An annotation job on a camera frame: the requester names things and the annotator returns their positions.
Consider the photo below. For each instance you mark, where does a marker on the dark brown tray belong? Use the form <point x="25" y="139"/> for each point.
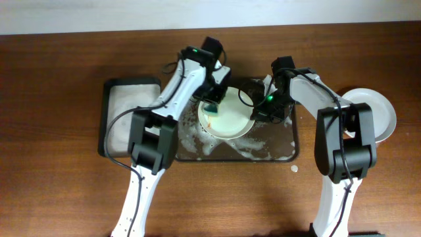
<point x="265" y="142"/>

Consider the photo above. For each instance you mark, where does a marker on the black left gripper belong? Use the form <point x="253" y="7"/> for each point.
<point x="210" y="99"/>

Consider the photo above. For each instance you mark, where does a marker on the cream plastic plate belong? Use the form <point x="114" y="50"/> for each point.
<point x="233" y="118"/>

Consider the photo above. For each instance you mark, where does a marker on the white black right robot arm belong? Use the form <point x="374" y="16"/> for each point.
<point x="344" y="149"/>

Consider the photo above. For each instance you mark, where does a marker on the green yellow sponge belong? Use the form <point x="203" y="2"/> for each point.
<point x="210" y="109"/>

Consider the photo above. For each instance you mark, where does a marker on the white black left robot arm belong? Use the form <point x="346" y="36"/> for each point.
<point x="153" y="135"/>

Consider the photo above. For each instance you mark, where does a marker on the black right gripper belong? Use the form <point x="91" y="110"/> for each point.
<point x="266" y="115"/>

